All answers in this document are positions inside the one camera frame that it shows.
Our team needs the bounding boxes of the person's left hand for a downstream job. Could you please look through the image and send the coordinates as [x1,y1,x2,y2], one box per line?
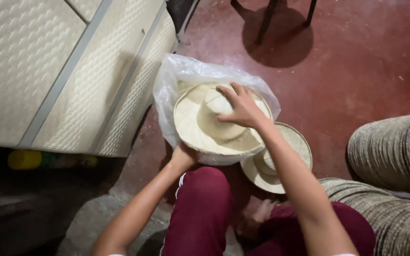
[169,142,199,173]

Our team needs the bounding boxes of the person's right hand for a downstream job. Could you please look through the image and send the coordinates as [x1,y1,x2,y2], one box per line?
[216,82,267,129]

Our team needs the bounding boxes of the cream straw hat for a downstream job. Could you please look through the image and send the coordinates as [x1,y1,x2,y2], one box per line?
[174,82,273,156]
[240,122,313,195]

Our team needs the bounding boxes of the clear plastic bag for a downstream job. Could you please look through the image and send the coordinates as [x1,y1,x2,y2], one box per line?
[153,53,281,166]

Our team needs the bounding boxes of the person's maroon trousers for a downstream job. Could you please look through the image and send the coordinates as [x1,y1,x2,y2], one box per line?
[160,166,376,256]

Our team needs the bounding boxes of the dark wooden stool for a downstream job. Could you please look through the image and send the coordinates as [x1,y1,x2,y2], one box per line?
[231,0,318,46]

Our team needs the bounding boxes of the person's foot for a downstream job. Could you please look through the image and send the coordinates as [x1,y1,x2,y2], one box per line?
[236,198,279,239]

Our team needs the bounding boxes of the grey stone slab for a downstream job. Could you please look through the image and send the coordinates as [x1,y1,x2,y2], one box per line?
[56,194,243,256]

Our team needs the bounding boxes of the cream quilted mattress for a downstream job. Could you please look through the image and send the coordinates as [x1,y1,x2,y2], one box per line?
[0,0,177,158]

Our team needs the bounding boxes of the stack of woven straw hats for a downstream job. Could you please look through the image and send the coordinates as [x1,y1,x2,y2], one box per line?
[319,178,410,256]
[347,110,410,195]

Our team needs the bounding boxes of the yellow plastic container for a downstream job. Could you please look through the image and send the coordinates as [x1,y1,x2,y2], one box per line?
[7,149,43,170]

